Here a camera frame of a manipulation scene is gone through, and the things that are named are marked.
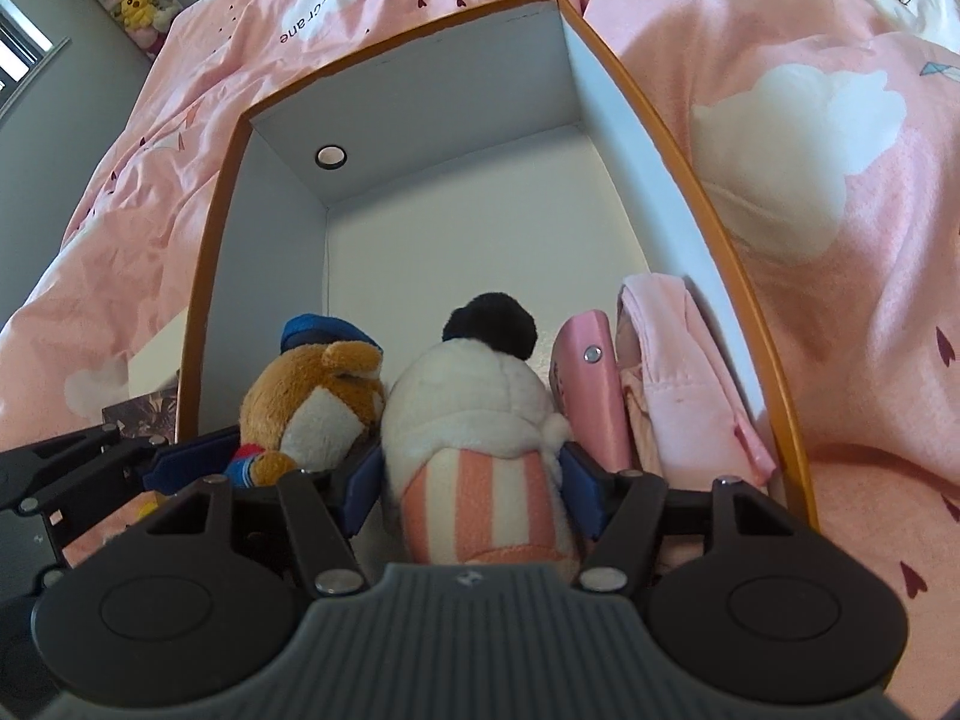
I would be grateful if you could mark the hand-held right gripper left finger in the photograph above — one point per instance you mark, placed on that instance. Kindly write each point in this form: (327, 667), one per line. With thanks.
(364, 491)

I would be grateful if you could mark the pink folded cloth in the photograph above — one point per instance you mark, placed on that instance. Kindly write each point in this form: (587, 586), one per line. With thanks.
(675, 360)

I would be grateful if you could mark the white pink-striped plush toy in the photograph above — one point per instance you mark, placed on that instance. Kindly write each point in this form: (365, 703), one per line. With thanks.
(465, 405)

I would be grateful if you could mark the pink hard case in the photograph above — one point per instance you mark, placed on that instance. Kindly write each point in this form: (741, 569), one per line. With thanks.
(592, 390)

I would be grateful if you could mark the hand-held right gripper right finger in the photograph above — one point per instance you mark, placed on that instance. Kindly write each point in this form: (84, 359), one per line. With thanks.
(581, 491)

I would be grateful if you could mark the pink printed blanket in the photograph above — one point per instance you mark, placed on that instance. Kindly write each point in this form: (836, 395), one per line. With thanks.
(825, 315)

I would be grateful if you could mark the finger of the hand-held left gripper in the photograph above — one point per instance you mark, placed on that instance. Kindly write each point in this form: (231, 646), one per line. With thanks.
(191, 461)

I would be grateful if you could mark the brown bear plush blue hat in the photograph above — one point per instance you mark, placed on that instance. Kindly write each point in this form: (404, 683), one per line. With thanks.
(300, 397)

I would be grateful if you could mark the window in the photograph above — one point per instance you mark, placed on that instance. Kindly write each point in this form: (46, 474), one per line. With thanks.
(19, 52)

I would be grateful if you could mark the orange cardboard box white inside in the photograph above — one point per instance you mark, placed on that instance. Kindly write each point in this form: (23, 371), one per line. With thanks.
(450, 127)

